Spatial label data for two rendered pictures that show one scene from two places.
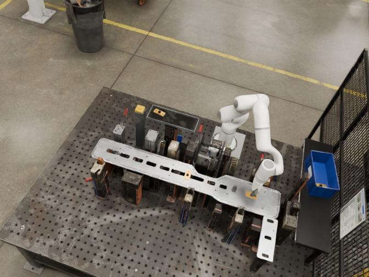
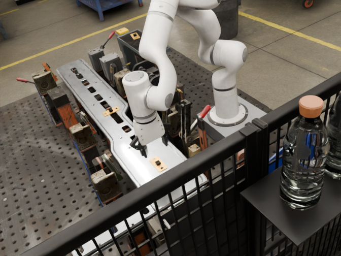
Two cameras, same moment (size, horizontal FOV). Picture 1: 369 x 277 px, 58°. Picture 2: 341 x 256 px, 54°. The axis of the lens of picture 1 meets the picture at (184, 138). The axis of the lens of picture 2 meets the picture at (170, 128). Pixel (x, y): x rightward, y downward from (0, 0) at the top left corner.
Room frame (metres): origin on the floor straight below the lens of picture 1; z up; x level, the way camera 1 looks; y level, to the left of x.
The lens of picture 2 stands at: (0.73, -1.34, 1.91)
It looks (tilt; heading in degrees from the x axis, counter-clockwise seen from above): 39 degrees down; 56
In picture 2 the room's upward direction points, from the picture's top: 12 degrees counter-clockwise
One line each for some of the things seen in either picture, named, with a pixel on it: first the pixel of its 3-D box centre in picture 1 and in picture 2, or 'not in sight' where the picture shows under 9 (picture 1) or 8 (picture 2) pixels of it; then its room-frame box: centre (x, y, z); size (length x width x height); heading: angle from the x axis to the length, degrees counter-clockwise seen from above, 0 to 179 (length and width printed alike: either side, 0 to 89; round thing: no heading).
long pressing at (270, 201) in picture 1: (184, 175); (108, 110); (1.25, -0.04, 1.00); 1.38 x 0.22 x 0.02; 81
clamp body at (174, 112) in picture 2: (229, 174); (179, 140); (1.39, -0.38, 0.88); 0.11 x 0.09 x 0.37; 171
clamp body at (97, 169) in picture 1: (100, 180); (52, 98); (1.17, 0.55, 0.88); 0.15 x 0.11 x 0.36; 171
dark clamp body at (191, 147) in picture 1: (189, 160); not in sight; (1.45, -0.06, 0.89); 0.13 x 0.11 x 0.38; 171
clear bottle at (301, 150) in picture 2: not in sight; (304, 155); (1.07, -1.16, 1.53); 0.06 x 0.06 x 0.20
